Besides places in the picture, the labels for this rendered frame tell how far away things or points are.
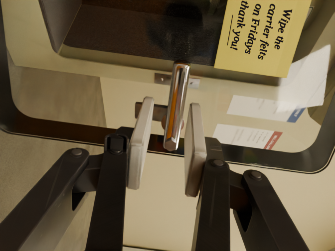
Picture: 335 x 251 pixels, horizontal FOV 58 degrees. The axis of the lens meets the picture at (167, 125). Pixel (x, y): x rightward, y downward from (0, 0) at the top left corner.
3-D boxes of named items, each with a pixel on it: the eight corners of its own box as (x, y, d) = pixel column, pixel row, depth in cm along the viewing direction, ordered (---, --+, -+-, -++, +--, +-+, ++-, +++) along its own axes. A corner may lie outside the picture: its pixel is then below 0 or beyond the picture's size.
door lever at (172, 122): (170, 48, 31) (195, 52, 31) (160, 130, 35) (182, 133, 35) (167, 62, 26) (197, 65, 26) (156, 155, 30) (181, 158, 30)
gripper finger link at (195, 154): (193, 152, 16) (207, 154, 16) (190, 101, 22) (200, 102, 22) (184, 197, 17) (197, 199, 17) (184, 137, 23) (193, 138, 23)
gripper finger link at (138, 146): (138, 191, 17) (125, 189, 17) (150, 133, 23) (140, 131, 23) (143, 145, 16) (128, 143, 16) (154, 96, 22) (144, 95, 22)
